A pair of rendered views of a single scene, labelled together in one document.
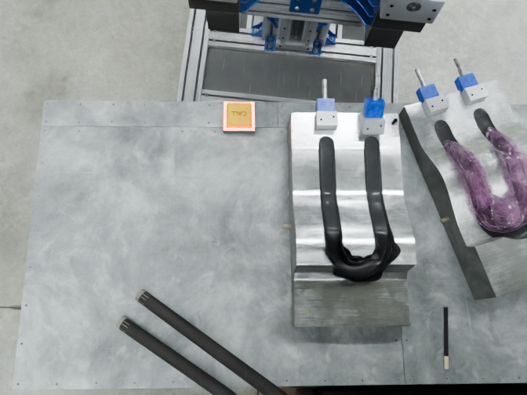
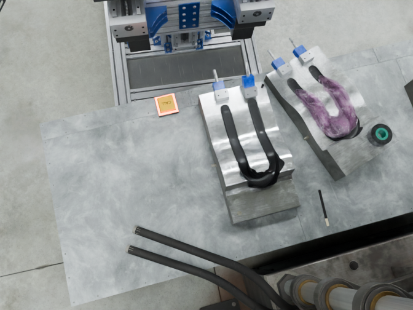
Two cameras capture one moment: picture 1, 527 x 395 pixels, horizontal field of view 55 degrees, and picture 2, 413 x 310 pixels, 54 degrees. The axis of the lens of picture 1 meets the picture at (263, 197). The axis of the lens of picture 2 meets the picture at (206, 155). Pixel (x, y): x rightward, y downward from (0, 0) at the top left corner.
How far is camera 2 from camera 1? 0.32 m
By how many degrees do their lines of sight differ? 4
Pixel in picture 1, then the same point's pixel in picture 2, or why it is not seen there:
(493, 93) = (317, 54)
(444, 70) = (286, 38)
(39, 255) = (64, 221)
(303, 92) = (198, 75)
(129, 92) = (77, 103)
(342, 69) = (219, 54)
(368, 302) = (273, 197)
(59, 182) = (64, 173)
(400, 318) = (294, 202)
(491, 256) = (337, 152)
